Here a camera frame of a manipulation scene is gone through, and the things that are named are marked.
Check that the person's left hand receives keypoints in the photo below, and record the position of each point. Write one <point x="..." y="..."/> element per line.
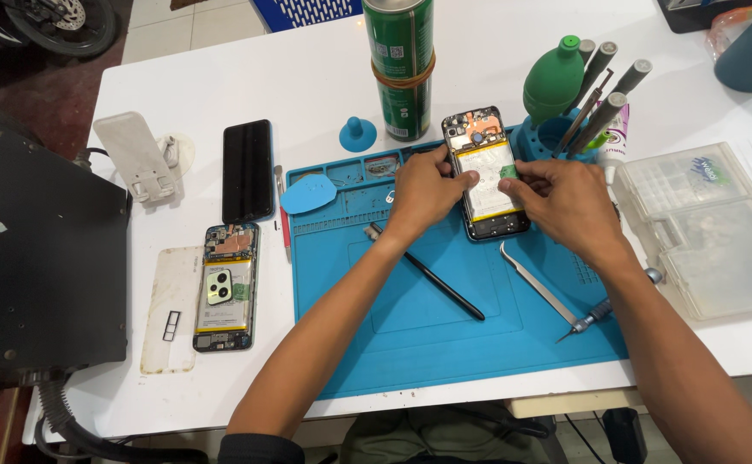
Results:
<point x="424" y="196"/>

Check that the person's right hand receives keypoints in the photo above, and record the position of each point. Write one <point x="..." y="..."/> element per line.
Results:
<point x="572" y="206"/>

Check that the phone with white battery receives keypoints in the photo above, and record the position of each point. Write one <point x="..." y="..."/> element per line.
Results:
<point x="489" y="148"/>

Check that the small metal parts in compartment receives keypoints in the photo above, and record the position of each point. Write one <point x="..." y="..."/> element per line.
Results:
<point x="382" y="167"/>

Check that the blue tool holder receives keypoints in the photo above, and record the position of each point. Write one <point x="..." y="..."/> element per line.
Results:
<point x="553" y="138"/>

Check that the white glue tube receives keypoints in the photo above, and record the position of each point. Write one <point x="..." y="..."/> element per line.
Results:
<point x="616" y="145"/>

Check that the curved steel tweezers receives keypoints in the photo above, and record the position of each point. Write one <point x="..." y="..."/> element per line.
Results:
<point x="537" y="283"/>

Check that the black brush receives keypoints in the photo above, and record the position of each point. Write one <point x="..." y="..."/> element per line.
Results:
<point x="440" y="283"/>

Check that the blue suction cup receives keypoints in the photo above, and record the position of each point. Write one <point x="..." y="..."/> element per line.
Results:
<point x="357" y="136"/>

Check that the straight steel tweezers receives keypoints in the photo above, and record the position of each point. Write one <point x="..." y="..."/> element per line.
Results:
<point x="582" y="113"/>

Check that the grey precision screwdriver with blue grip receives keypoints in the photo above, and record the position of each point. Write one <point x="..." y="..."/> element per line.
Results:
<point x="598" y="312"/>

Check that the tan rubber band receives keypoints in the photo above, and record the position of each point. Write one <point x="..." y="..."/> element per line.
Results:
<point x="408" y="82"/>

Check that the light blue opening pick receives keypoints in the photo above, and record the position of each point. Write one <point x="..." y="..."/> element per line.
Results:
<point x="308" y="193"/>

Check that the green air blower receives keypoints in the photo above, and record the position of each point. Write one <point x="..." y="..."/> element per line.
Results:
<point x="551" y="84"/>

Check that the clear plastic organizer box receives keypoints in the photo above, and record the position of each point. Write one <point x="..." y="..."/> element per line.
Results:
<point x="705" y="232"/>

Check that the blue silicone repair mat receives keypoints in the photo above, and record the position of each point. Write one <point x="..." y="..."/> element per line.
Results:
<point x="427" y="341"/>

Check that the green spray can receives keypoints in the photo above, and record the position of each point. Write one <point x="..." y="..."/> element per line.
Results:
<point x="402" y="38"/>

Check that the black phone screen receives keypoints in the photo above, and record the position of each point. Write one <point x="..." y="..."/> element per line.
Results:
<point x="248" y="171"/>

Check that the blue plastic chair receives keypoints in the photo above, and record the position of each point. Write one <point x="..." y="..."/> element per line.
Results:
<point x="305" y="13"/>

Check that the clear plastic bag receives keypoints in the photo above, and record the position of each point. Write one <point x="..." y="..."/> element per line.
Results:
<point x="724" y="29"/>

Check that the black power adapter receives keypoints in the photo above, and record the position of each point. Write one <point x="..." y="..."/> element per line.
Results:
<point x="624" y="435"/>

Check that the person's olive trousers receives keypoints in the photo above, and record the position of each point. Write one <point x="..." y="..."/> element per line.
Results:
<point x="440" y="435"/>

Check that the clear phone case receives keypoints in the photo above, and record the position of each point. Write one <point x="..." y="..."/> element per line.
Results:
<point x="170" y="290"/>

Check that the black sim tray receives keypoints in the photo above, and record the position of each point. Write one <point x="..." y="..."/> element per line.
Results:
<point x="172" y="326"/>

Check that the white phone stand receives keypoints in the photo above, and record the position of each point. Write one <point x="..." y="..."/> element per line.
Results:
<point x="134" y="154"/>

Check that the person's black sleeve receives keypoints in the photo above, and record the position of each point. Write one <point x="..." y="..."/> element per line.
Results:
<point x="260" y="450"/>

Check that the black metal machine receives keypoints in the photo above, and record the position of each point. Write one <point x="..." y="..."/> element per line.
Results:
<point x="41" y="270"/>

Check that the motorcycle wheel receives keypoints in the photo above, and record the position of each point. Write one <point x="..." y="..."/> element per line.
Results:
<point x="60" y="22"/>

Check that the pale green camera cover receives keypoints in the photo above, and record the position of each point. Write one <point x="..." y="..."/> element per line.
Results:
<point x="219" y="287"/>

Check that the opened phone with camera cover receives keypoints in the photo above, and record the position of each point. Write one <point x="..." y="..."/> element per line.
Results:
<point x="224" y="322"/>

